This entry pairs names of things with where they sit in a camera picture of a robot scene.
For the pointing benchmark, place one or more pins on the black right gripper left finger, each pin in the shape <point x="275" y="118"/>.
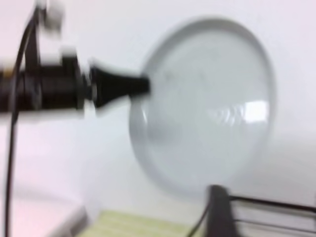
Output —
<point x="106" y="85"/>

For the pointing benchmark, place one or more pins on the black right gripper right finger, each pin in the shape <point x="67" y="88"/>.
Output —
<point x="220" y="220"/>

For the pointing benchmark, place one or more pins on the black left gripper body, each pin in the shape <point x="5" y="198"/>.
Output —
<point x="63" y="84"/>

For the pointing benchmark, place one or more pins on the grey round plate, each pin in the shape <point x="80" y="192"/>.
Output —
<point x="211" y="108"/>

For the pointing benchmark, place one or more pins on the black wire dish rack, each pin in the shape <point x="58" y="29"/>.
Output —
<point x="280" y="207"/>

